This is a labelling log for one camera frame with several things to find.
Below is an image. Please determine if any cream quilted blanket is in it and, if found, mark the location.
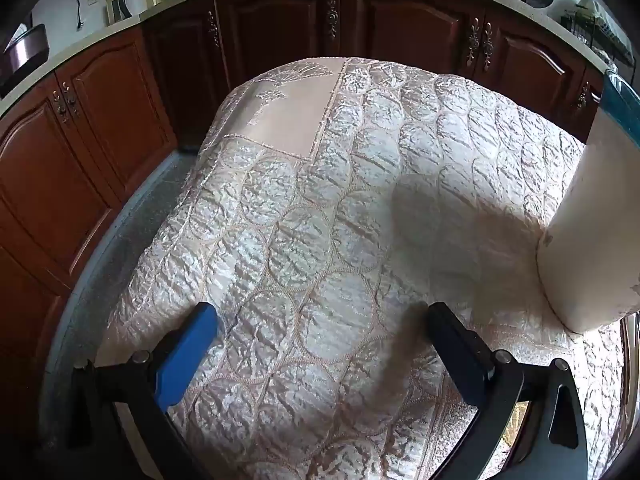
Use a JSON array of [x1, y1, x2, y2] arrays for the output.
[[95, 55, 632, 480]]

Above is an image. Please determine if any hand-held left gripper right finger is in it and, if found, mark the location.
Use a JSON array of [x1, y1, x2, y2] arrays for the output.
[[426, 301, 589, 480]]

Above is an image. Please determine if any metal pot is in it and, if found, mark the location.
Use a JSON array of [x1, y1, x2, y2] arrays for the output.
[[2, 24, 51, 73]]

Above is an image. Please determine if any black wire dish rack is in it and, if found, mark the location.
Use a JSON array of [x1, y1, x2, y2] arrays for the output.
[[560, 0, 636, 68]]

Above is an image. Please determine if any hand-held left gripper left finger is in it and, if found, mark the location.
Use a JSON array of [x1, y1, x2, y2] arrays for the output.
[[70, 301, 219, 480]]

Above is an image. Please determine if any brown wooden kitchen cabinet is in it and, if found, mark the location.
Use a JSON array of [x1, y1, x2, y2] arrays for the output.
[[0, 0, 608, 480]]

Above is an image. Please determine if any white utensil holder teal rim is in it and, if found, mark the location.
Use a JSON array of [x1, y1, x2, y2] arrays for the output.
[[536, 69, 640, 336]]

